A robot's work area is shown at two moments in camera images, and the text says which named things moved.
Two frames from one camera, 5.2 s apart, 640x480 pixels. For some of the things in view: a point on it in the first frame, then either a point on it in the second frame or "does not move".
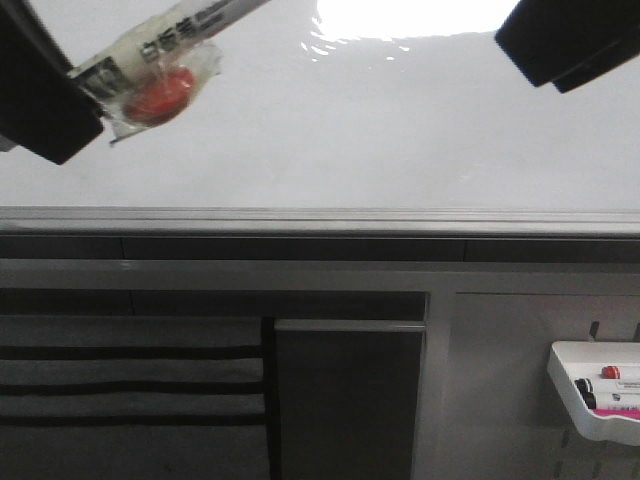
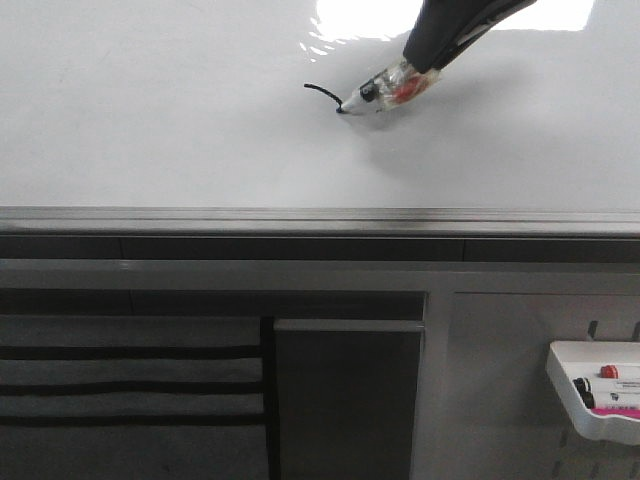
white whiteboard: (341, 118) does not move
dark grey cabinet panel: (347, 398) does not move
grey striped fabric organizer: (132, 397) does not move
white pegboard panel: (508, 417) does not move
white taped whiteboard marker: (156, 72) → (396, 86)
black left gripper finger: (570, 42) → (444, 27)
